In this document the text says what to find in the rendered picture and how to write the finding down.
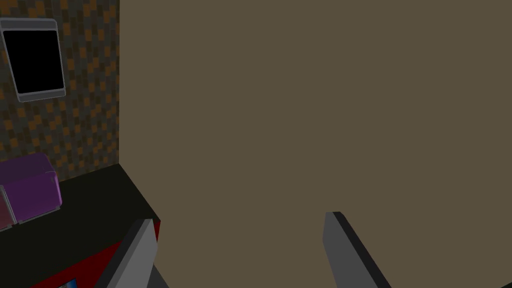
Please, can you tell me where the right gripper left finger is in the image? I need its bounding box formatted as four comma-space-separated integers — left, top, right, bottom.
95, 218, 159, 288

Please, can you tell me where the red cabinet with black top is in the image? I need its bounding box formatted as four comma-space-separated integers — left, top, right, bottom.
0, 163, 162, 288

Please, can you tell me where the purple toaster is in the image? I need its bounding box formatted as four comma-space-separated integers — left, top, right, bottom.
0, 153, 63, 232

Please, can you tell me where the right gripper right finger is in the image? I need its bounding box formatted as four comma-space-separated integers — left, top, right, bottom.
322, 211, 392, 288

